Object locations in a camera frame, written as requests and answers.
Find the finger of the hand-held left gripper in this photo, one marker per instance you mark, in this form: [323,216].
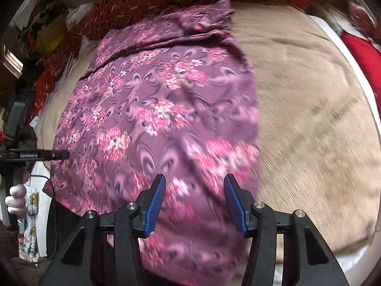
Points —
[56,155]

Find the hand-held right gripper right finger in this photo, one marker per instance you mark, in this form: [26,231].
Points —
[235,202]

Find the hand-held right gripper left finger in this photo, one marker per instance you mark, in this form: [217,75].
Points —
[155,202]

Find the purple floral garment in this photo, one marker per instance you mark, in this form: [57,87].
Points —
[154,104]

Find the person's left hand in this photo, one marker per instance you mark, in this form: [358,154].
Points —
[17,198]

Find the white floral cloth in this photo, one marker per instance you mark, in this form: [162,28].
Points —
[29,232]

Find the beige blanket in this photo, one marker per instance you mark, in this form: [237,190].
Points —
[312,119]

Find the yellow box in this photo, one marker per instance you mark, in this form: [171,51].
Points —
[50,35]

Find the white bed sheet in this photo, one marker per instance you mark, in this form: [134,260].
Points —
[355,263]

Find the white crumpled cloth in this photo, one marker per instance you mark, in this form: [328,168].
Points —
[79,15]

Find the red pillow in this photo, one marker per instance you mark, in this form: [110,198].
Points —
[366,58]

